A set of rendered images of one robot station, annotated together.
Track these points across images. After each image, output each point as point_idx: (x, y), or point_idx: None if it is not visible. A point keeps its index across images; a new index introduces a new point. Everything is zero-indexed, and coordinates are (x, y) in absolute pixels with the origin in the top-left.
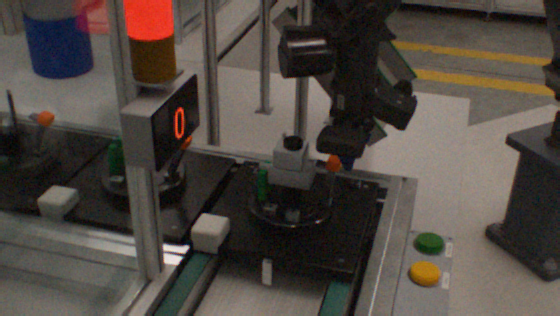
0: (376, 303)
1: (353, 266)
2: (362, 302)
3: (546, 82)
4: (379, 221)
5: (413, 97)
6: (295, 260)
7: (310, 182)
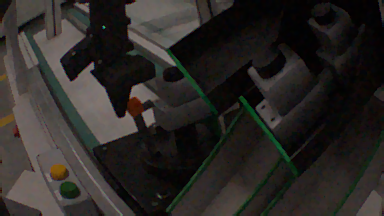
0: (73, 154)
1: (95, 150)
2: (77, 145)
3: (0, 158)
4: (115, 192)
5: (66, 63)
6: (133, 132)
7: (155, 116)
